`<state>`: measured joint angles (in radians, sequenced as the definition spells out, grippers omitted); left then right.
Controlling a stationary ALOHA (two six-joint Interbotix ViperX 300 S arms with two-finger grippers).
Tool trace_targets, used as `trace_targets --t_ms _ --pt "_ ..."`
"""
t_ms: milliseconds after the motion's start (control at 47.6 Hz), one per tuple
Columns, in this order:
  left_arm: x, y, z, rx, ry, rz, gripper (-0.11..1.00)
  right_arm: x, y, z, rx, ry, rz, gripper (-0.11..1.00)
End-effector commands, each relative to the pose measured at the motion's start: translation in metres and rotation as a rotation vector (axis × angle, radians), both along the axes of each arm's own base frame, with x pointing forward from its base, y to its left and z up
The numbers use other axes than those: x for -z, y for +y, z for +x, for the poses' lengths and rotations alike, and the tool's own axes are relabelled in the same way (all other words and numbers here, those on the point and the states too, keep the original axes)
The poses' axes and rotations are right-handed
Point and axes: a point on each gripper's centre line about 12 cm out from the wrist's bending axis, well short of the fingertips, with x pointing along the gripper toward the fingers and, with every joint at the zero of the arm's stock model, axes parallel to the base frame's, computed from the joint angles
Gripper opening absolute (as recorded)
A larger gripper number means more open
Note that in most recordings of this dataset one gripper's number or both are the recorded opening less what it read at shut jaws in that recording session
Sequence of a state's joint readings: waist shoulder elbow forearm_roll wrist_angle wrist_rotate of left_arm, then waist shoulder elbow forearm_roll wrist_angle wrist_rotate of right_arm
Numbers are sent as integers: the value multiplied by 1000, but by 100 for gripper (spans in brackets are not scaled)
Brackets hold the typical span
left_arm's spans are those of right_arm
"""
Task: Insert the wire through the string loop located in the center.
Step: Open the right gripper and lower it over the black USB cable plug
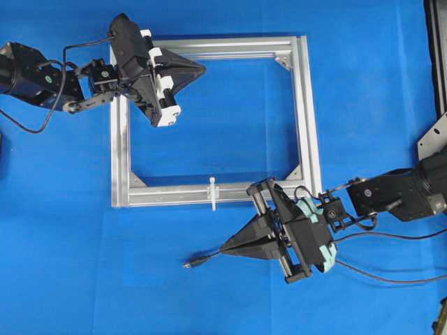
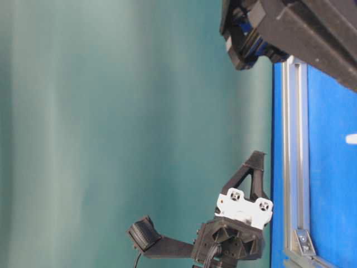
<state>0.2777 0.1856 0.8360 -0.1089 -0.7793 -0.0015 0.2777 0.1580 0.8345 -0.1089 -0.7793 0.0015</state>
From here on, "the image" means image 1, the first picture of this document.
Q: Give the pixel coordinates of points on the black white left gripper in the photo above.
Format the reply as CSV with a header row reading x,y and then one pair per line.
x,y
138,62

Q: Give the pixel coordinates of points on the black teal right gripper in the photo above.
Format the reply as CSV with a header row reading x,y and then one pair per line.
x,y
293,232

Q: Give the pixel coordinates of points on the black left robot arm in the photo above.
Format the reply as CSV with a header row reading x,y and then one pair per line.
x,y
59,85

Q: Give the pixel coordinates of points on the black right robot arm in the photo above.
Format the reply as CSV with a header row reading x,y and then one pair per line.
x,y
407,194

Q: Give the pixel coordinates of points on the white zip tie loop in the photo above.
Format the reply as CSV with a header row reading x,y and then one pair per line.
x,y
213,193

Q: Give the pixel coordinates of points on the blue table mat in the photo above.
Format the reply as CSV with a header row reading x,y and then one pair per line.
x,y
73,264

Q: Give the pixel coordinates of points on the square aluminium extrusion frame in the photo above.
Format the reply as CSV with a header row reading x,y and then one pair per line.
x,y
128,190

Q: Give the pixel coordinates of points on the black metal stand rail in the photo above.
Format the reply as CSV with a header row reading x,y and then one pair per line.
x,y
435,16

